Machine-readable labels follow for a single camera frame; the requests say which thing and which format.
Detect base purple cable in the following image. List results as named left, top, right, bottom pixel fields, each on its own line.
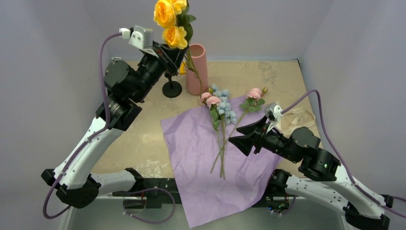
left=270, top=195, right=297, bottom=217
left=123, top=188, right=176, bottom=224

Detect black stand purple microphone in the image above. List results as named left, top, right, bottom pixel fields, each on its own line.
left=162, top=73, right=182, bottom=98

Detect cream printed ribbon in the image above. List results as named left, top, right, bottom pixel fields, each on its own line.
left=275, top=108, right=316, bottom=137

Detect pink tall vase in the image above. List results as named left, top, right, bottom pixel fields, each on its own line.
left=185, top=44, right=208, bottom=96

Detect yellow rose stem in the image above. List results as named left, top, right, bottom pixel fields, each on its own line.
left=153, top=0, right=203, bottom=96

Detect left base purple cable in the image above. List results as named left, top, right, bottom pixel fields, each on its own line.
left=123, top=188, right=176, bottom=224

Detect pink single rose stem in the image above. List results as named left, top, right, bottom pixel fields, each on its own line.
left=210, top=87, right=269, bottom=174

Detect yellow block behind vase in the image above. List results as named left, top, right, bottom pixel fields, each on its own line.
left=179, top=61, right=186, bottom=75

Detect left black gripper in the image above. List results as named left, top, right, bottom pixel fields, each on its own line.
left=131, top=40, right=188, bottom=102

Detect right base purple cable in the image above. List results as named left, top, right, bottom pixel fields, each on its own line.
left=270, top=195, right=297, bottom=217

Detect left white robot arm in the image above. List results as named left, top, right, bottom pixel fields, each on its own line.
left=41, top=43, right=187, bottom=208

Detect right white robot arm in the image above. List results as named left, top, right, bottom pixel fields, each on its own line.
left=229, top=117, right=393, bottom=230

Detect pink double rose stem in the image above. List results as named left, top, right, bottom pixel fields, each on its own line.
left=200, top=92, right=226, bottom=180

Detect blue flower stem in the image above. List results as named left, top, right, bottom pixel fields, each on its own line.
left=209, top=83, right=238, bottom=181

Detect pink and purple wrapping paper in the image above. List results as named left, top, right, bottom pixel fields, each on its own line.
left=160, top=96, right=281, bottom=228

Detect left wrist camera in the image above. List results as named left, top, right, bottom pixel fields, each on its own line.
left=128, top=25, right=153, bottom=51

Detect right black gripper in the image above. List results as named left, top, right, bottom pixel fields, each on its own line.
left=227, top=114, right=299, bottom=162

